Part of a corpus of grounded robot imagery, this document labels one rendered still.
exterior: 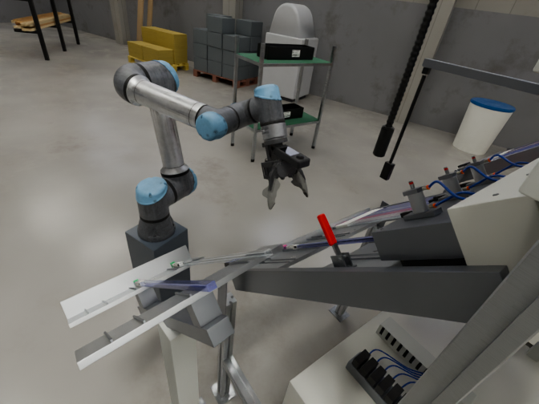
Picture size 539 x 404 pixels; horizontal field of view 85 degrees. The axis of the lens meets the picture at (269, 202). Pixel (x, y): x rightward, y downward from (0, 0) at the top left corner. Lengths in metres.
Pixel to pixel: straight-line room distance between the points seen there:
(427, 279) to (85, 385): 1.46
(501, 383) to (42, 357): 1.73
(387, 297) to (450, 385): 0.12
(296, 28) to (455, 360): 4.99
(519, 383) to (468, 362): 0.77
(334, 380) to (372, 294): 0.46
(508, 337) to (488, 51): 5.12
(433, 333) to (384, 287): 0.67
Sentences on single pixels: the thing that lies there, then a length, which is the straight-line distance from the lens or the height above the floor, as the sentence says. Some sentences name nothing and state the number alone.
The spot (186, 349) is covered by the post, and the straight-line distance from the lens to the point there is 0.76.
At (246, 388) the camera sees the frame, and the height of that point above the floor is 0.32.
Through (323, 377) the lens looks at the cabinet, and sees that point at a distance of 0.90.
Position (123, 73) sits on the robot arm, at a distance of 1.09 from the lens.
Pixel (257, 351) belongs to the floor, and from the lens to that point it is 1.61.
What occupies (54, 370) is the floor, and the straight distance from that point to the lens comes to 1.72.
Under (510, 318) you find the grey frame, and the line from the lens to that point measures 0.36.
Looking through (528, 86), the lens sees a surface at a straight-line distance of 0.67.
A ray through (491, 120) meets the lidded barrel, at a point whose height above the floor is 0.47.
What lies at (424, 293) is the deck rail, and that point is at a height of 1.13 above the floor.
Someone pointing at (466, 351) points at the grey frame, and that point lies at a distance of 0.39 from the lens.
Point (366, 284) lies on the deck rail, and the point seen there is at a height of 1.08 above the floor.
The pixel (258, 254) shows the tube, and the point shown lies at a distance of 0.50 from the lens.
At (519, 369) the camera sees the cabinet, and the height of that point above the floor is 0.62.
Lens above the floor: 1.41
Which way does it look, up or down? 35 degrees down
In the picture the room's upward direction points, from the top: 8 degrees clockwise
